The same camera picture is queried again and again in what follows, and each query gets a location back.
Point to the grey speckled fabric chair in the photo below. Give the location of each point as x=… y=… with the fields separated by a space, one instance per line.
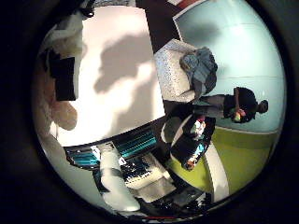
x=169 y=74

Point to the blue clothing bundle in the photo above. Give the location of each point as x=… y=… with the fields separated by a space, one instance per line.
x=201 y=70

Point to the black colourful bag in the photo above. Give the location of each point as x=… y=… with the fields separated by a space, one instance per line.
x=193 y=146

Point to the person in dark clothes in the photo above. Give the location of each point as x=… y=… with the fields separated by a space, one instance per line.
x=239 y=102

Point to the colourful toy ball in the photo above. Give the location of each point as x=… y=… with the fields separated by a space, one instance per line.
x=238 y=116

